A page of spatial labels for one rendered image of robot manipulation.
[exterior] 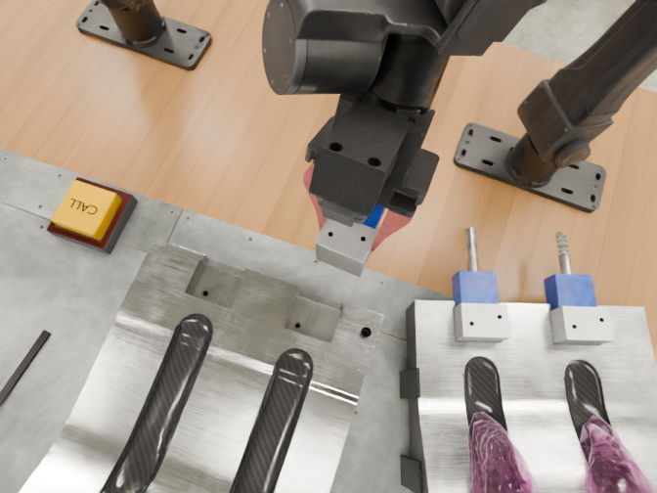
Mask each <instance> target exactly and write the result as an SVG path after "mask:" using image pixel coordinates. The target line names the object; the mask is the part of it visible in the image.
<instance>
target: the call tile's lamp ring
mask: <svg viewBox="0 0 657 493"><path fill-rule="evenodd" d="M75 180H77V181H80V182H83V183H86V184H89V185H92V186H95V187H98V188H101V189H104V190H107V191H110V192H113V193H116V194H118V195H119V196H120V197H123V198H124V200H123V201H122V203H121V205H120V207H119V209H118V211H117V213H116V214H115V216H114V218H113V219H112V221H111V223H110V225H109V227H108V229H107V231H106V233H105V235H104V237H103V239H102V240H101V242H97V241H94V240H91V239H88V238H85V237H82V236H80V235H77V234H74V233H71V232H69V231H66V230H63V229H60V228H57V227H55V225H56V224H55V223H53V222H52V221H51V223H50V225H49V226H48V228H47V230H48V231H51V232H54V233H57V234H60V235H63V236H66V237H69V238H72V239H75V240H77V241H80V242H82V243H85V244H88V245H91V246H94V247H99V248H102V249H104V247H105V245H106V243H107V241H108V240H109V238H110V235H111V233H112V231H113V229H114V227H115V226H116V224H117V222H118V220H119V218H120V216H121V214H122V212H123V210H124V209H125V207H126V205H127V204H128V202H129V200H130V198H131V196H132V195H130V194H127V193H124V192H121V191H118V190H116V189H113V188H110V187H107V186H104V185H101V184H98V183H95V182H92V181H89V180H86V179H83V178H80V177H77V178H76V179H75Z"/></svg>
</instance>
